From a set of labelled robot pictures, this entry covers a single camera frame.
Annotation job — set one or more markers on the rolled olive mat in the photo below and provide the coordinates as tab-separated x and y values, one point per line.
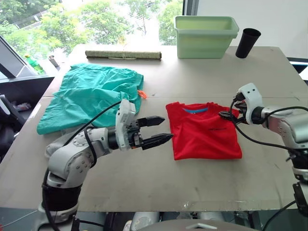
120	55

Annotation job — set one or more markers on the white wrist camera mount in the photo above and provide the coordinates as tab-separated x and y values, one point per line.
125	113
252	97

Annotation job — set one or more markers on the green plastic bottle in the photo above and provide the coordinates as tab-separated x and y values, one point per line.
34	64

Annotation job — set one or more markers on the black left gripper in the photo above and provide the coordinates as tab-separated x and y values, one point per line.
133	134

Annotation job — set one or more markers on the small metal cylinder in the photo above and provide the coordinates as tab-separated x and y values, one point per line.
54	61

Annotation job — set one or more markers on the black side desk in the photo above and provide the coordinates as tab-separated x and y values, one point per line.
26	86

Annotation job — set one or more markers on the teal green shorts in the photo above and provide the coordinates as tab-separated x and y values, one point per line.
91	96

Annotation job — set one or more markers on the grey slanted stand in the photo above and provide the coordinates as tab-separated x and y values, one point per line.
9	62

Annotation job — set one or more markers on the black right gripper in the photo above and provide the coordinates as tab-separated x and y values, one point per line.
242	107

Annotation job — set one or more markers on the black plastic cup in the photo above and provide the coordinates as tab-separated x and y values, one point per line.
246	43

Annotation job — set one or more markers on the light green plastic bin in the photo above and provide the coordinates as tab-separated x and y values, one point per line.
201	41

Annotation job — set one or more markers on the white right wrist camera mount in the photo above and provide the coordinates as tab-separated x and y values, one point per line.
252	97

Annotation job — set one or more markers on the red t-shirt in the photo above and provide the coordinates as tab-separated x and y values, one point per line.
204	134

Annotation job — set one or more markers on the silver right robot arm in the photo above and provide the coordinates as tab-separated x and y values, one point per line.
286	122

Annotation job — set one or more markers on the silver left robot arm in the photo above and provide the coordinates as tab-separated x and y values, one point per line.
69	158

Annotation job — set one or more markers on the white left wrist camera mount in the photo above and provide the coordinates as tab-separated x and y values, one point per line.
125	113

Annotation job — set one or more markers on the black office chair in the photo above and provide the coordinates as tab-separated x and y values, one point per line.
9	120

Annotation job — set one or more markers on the dark window frame post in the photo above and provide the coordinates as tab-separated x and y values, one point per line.
190	6

